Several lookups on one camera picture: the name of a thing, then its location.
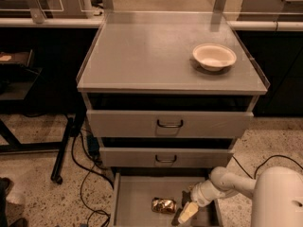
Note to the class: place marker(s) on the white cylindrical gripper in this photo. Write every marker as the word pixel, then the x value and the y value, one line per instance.
pixel 199 196

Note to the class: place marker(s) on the crushed orange can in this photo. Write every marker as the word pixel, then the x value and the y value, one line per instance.
pixel 163 206

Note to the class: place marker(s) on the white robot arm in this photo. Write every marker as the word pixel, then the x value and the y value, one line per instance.
pixel 277 196

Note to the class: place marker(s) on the grey middle drawer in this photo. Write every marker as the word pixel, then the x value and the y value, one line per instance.
pixel 165 157

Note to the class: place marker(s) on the grey drawer cabinet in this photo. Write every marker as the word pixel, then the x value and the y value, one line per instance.
pixel 142 61

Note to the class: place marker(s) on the grey top drawer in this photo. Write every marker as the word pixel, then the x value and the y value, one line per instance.
pixel 180 124

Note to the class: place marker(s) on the white paper bowl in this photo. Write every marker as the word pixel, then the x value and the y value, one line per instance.
pixel 214 57

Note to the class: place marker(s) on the dark shoe at left edge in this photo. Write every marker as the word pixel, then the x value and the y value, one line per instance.
pixel 11 213

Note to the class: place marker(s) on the clear acrylic guard panel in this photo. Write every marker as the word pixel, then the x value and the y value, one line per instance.
pixel 280 11

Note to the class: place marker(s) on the white horizontal rail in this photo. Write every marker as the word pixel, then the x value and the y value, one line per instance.
pixel 95 23

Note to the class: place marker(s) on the black metal table frame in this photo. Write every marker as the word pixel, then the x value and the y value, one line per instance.
pixel 17 80

